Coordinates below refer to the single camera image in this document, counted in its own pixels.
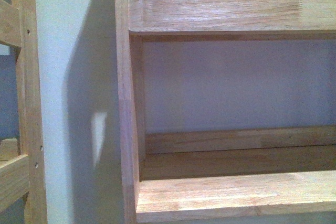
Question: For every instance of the light wooden shelf unit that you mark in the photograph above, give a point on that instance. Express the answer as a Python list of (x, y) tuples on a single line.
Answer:
[(226, 108)]

